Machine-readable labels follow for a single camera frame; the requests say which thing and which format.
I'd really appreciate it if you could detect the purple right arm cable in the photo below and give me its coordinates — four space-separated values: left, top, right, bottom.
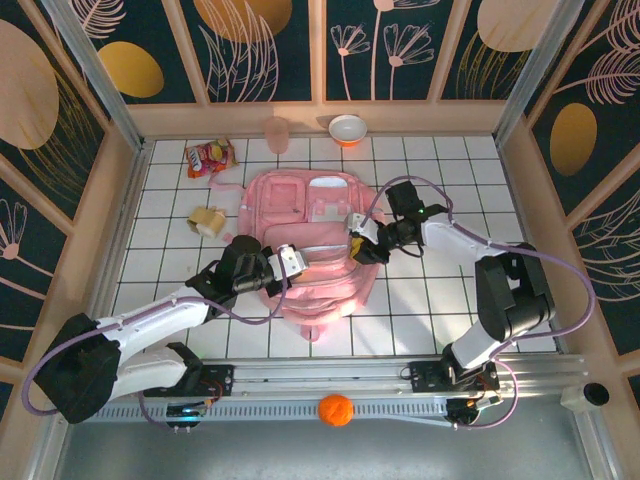
367 175 597 431

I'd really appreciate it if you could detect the pink backpack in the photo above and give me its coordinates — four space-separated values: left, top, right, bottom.
208 169 387 343

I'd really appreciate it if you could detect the orange bowl white inside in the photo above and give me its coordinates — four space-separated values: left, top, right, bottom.
328 113 369 148

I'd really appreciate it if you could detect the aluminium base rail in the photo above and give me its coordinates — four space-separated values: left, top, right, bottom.
114 352 589 401

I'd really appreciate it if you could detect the small tan box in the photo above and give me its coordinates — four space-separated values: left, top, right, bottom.
187 204 227 239

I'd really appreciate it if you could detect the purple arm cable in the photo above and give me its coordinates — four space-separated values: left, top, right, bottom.
22 272 294 431
367 175 597 431

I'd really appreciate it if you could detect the white webcam with black lens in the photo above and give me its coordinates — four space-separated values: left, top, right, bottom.
559 381 611 412

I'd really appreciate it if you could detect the colourful snack bag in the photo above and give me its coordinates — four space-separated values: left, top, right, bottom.
183 138 241 181

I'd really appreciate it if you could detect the orange ball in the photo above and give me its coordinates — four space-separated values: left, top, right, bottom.
317 393 356 428

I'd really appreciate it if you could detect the grey slotted cable duct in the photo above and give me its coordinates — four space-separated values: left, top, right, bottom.
94 398 454 427

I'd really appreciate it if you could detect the aluminium frame post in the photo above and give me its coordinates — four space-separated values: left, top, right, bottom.
492 0 585 146
42 0 147 152

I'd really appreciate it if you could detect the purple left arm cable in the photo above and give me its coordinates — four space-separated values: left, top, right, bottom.
22 272 294 431

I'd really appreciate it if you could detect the pink translucent plastic cup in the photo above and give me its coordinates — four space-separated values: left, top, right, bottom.
263 116 292 155

